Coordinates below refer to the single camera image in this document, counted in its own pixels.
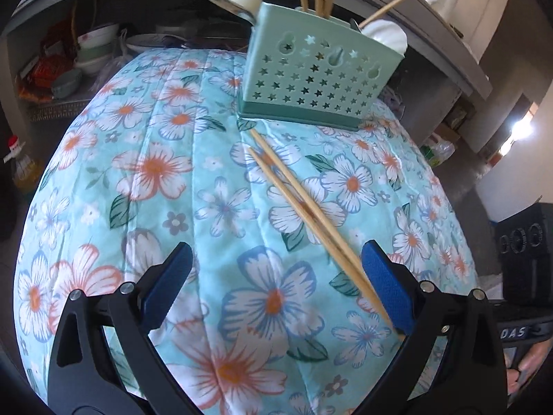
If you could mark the person's right hand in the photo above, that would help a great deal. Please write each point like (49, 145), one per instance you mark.
(531, 367)

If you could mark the green perforated utensil basket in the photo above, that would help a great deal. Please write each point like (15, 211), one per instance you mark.
(311, 82)

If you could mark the floral blue blanket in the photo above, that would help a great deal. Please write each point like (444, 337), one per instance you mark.
(216, 207)

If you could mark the red snack packets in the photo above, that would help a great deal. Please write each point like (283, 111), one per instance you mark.
(43, 73)

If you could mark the clear plastic bag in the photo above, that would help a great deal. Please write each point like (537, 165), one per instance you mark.
(108, 73)

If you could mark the white patterned bowl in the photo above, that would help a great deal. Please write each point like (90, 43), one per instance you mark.
(99, 34)

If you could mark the metal shelf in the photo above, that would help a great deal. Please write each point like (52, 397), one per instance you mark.
(56, 110)

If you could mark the white plate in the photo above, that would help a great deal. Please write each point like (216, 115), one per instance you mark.
(151, 43)

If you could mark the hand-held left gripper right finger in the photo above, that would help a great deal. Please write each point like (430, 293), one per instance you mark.
(389, 285)

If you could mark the cooking oil bottle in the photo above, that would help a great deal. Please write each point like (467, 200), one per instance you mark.
(23, 173)

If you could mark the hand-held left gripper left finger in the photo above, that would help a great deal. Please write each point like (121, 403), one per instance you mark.
(168, 285)

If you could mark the metal spoon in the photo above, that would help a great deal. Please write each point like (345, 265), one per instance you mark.
(227, 5)

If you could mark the pale green bowl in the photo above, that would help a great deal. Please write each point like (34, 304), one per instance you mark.
(93, 53)

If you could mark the cardboard box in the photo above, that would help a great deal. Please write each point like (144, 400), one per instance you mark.
(451, 125)

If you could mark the green yellow plastic packet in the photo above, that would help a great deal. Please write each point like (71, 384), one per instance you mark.
(438, 151)

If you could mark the grey concrete counter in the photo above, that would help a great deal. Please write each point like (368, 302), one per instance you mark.
(440, 52)

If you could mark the small green bowl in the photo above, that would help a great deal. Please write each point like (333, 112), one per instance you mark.
(67, 84)

